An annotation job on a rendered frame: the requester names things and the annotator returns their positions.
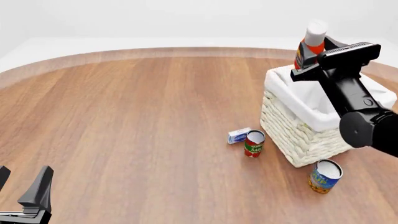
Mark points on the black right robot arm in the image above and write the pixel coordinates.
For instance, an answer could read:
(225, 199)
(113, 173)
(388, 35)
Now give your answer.
(351, 98)

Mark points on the white wicker basket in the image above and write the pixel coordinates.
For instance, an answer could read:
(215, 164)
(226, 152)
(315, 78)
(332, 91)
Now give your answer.
(295, 140)

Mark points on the red tomato sauce can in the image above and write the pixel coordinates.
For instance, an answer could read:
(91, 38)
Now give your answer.
(254, 148)

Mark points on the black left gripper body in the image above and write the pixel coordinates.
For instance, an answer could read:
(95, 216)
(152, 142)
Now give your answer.
(28, 218)

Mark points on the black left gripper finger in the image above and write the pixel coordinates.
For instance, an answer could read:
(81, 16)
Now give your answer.
(40, 191)
(3, 175)

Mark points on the small white blue food box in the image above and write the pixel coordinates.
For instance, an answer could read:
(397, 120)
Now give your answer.
(236, 138)

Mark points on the blue yellow soup can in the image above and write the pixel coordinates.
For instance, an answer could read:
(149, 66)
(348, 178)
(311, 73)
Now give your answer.
(323, 180)

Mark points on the red ketchup bottle white cap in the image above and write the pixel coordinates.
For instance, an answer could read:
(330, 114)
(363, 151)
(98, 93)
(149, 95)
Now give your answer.
(314, 32)

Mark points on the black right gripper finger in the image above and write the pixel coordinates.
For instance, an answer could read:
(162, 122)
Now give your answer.
(332, 44)
(311, 59)

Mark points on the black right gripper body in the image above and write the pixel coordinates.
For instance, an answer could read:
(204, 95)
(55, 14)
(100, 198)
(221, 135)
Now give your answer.
(308, 73)

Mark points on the white cloth basket liner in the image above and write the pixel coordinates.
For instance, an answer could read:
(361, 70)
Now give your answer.
(306, 98)

